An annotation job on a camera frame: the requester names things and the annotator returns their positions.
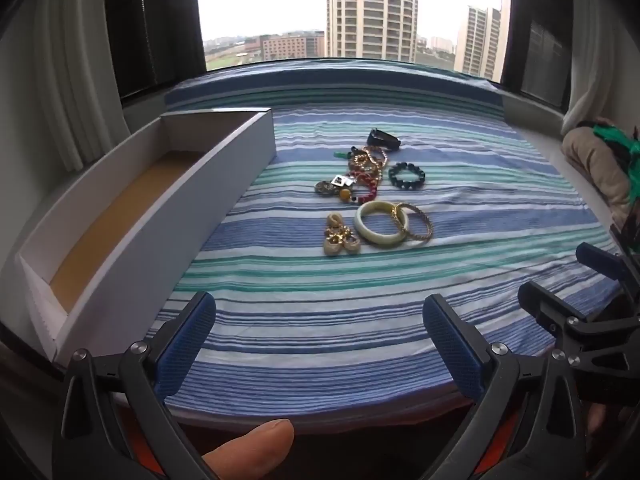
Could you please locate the white curtain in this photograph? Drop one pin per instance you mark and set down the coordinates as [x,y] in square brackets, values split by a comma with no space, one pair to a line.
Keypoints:
[600,35]
[70,60]

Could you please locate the gold shell earring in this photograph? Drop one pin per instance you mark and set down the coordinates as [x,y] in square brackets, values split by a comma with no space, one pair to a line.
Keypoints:
[334,220]
[352,245]

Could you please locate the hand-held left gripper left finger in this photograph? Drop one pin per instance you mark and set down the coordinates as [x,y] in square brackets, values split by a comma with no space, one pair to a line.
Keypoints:
[187,330]

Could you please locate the dark window screen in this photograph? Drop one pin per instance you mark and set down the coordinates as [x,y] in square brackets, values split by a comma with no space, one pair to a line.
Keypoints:
[540,30]
[150,25]

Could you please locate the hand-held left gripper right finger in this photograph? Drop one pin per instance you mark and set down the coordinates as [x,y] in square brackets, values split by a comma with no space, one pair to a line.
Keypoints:
[450,340]

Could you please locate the twisted gold bangle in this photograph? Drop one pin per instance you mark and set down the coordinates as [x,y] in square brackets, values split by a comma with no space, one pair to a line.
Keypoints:
[427,227]

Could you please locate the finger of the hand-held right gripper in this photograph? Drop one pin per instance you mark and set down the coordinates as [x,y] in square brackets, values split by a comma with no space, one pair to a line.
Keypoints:
[597,260]
[545,302]

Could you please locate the tall beige tower building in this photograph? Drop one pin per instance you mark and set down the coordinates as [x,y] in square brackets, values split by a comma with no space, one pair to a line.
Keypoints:
[372,5]

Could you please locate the black wrist band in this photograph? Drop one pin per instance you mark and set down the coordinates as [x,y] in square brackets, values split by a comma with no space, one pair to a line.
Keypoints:
[382,139]

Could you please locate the white jade bangle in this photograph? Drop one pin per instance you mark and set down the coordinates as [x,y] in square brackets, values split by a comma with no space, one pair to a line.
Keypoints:
[365,232]

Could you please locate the low brick building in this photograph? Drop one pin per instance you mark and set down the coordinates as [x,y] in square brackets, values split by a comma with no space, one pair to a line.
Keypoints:
[290,46]

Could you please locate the white cardboard box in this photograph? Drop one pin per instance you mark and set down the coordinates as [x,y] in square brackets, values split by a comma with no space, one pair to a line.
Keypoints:
[130,200]

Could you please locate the blue green striped blanket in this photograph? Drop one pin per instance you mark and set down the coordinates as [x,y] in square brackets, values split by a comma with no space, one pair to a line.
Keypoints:
[310,300]

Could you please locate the green pendant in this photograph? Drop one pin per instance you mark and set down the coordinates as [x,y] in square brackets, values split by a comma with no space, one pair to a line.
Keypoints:
[341,154]

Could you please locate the gold hoop earrings cluster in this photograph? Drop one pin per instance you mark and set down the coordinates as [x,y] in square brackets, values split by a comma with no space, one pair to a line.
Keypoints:
[331,247]

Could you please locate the twin beige apartment building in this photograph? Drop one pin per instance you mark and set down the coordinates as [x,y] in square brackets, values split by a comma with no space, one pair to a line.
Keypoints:
[477,40]

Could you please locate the silver knot earring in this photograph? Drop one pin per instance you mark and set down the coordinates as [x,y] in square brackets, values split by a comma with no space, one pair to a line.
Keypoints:
[322,187]

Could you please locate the silver square pendant earring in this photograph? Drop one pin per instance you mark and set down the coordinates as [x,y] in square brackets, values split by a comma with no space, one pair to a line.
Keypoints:
[334,179]

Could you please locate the person's left hand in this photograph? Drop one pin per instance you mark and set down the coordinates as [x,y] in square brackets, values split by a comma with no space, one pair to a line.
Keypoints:
[250,447]

